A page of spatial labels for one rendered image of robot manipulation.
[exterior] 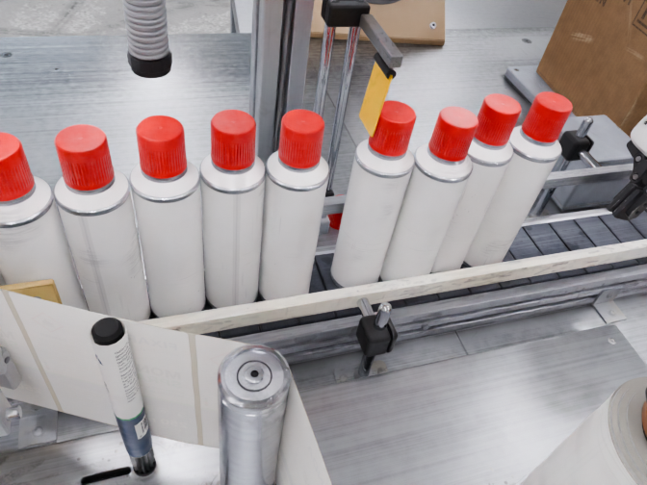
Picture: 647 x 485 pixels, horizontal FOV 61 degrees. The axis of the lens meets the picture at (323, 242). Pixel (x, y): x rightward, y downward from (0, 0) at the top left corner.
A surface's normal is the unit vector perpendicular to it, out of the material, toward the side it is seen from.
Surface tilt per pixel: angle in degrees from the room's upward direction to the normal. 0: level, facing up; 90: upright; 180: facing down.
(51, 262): 90
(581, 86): 90
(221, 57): 0
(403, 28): 43
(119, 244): 90
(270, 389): 0
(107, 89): 0
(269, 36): 90
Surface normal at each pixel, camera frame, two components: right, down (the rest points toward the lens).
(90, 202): 0.25, -0.03
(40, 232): 0.77, 0.53
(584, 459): -0.98, -0.19
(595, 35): -0.97, 0.07
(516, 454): 0.12, -0.69
